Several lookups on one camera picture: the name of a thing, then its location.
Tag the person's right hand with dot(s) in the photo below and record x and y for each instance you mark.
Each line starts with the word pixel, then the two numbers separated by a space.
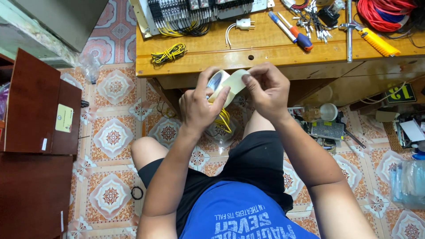
pixel 270 94

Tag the person's left hand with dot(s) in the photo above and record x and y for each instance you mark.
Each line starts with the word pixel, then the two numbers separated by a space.
pixel 196 109

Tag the beige packing tape roll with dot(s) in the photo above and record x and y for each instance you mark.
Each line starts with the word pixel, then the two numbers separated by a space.
pixel 232 83

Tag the person's right leg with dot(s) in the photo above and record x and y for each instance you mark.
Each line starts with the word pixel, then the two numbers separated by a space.
pixel 257 124

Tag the person's leg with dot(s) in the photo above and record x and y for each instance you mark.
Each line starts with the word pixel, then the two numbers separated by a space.
pixel 257 124
pixel 147 152

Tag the wooden desk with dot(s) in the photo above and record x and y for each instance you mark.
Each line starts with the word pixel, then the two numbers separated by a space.
pixel 206 53

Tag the glass jar with white lid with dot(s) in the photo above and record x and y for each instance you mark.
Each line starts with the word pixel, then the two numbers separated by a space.
pixel 327 112

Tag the orange blue screwdriver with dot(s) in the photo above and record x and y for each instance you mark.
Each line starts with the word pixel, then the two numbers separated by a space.
pixel 302 39

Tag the person's left leg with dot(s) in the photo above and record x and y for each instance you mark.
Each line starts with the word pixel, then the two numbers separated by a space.
pixel 147 152

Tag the person's black shorts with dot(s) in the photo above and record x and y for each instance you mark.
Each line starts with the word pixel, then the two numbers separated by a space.
pixel 259 159

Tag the metal mesh power supply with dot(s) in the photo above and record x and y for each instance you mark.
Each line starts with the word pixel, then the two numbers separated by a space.
pixel 327 130

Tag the white blue marker pen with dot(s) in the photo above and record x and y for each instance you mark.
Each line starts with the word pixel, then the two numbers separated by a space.
pixel 282 26

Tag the metal rod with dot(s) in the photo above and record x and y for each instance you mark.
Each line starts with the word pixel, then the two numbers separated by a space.
pixel 349 39

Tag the black relay block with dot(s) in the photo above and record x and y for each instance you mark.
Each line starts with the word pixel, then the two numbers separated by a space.
pixel 328 16

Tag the metal clamp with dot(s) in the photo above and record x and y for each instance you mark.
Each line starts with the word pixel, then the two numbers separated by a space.
pixel 348 26

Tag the crumpled clear plastic bag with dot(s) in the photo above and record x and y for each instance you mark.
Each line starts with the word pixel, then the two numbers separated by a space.
pixel 89 68

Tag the person's blue shirt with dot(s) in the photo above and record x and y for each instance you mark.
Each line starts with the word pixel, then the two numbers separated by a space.
pixel 239 215

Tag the yellow utility knife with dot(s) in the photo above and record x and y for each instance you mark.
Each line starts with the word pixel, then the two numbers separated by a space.
pixel 378 42

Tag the green number plate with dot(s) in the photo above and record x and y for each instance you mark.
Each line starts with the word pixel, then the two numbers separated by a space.
pixel 400 94

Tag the yellow label card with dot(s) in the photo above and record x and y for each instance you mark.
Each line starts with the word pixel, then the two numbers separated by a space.
pixel 64 118

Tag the heap of clutter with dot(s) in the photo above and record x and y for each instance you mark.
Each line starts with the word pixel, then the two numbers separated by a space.
pixel 410 132

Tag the grey metal cabinet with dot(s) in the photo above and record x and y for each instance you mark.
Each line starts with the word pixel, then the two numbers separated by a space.
pixel 59 20

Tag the bluish plastic packet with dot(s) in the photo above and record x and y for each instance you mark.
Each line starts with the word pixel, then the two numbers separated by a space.
pixel 408 184

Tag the brown wooden cabinet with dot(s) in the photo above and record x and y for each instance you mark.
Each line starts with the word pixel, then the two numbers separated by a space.
pixel 30 132

